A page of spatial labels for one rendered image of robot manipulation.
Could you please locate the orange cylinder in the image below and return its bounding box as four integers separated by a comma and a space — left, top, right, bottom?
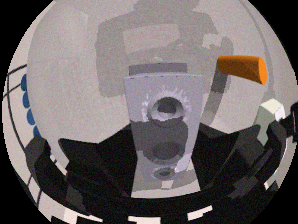
217, 55, 267, 85

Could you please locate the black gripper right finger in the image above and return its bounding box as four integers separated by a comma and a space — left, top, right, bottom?
190, 123, 261, 190

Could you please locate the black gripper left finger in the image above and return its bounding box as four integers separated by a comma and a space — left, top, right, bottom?
59, 124, 138, 197

